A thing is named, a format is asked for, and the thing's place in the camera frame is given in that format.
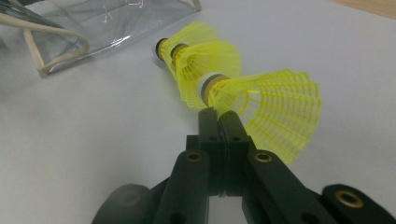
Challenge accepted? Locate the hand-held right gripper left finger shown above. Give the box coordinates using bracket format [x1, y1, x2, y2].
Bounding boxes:
[186, 106, 224, 198]

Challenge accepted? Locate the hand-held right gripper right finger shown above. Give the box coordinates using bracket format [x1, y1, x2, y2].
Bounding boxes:
[219, 109, 258, 198]

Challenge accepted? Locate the yellow shuttlecock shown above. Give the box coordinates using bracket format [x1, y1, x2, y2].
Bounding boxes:
[170, 39, 243, 110]
[199, 68, 323, 166]
[151, 21, 220, 63]

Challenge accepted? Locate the clear plastic bag beige trim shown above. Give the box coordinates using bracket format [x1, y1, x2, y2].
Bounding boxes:
[0, 0, 203, 77]

